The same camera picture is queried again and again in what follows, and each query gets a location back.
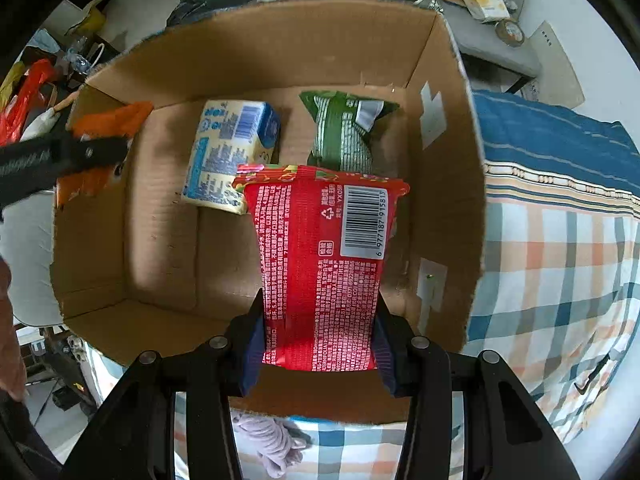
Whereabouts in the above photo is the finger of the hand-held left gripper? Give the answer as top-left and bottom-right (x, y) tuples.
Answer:
(52, 134), (131, 181)

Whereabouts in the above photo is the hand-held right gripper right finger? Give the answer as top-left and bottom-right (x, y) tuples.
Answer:
(372, 296), (582, 480)

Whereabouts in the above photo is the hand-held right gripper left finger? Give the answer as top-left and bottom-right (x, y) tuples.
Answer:
(60, 287), (267, 480)

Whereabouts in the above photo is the orange snack packet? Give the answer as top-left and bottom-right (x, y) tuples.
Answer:
(54, 101), (155, 209)

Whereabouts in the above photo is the red snack packet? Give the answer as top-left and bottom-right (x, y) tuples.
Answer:
(233, 162), (411, 373)

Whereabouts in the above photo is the brown cardboard box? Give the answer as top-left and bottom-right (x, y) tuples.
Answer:
(49, 0), (488, 423)

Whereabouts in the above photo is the person's left forearm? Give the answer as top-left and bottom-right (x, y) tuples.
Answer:
(0, 255), (28, 402)

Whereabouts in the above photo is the red plastic bag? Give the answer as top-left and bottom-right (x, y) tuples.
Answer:
(0, 59), (57, 147)

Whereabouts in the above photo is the lavender knitted cloth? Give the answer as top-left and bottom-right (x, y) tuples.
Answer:
(233, 411), (313, 480)

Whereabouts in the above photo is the clear water bottle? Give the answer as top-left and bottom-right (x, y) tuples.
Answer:
(64, 42), (93, 75)

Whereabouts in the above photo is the yellow bag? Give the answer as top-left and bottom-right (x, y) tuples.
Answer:
(65, 0), (108, 37)

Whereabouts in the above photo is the yellow and blue snack packet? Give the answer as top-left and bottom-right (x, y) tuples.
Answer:
(180, 99), (282, 217)

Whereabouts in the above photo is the plaid blanket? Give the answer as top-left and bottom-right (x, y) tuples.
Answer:
(85, 157), (640, 480)

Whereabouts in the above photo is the green snack packet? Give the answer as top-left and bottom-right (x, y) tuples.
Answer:
(299, 90), (401, 175)

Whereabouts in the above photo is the blue striped quilt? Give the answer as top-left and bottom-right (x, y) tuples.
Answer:
(472, 90), (640, 167)

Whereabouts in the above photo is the grey upholstered bench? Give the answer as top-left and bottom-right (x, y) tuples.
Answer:
(357, 0), (543, 93)

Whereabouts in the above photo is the white paper sheet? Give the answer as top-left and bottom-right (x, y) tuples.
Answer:
(520, 21), (586, 109)

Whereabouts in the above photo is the round metal tin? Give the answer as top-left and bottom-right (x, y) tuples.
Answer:
(495, 19), (526, 47)

